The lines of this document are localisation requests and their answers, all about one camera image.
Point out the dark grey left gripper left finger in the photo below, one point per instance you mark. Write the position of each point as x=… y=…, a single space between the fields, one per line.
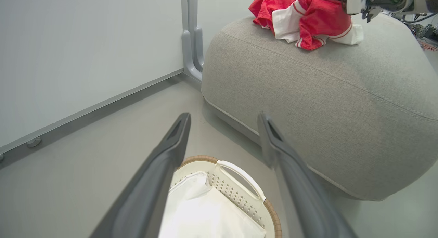
x=147 y=193

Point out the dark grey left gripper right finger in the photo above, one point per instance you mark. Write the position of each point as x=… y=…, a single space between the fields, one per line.
x=304 y=197

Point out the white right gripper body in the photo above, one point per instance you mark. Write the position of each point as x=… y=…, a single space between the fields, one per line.
x=356 y=2

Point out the red and white garment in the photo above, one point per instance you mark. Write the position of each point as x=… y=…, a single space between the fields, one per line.
x=314 y=15

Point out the white cloth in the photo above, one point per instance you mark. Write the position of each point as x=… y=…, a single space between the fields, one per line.
x=205 y=214

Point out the white perforated laundry basket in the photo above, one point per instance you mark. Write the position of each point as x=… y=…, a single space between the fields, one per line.
x=236 y=186

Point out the background electronics clutter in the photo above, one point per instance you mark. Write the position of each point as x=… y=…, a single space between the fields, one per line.
x=424 y=32

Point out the grey fabric ottoman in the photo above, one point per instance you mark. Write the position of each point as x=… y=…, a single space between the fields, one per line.
x=325 y=108

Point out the grey partition base rail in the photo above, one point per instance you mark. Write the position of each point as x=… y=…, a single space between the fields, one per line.
x=92 y=111

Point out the grey curved corner bracket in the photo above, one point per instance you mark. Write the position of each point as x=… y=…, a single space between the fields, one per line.
x=191 y=56

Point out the grey partition post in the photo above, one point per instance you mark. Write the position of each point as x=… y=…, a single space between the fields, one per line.
x=189 y=12

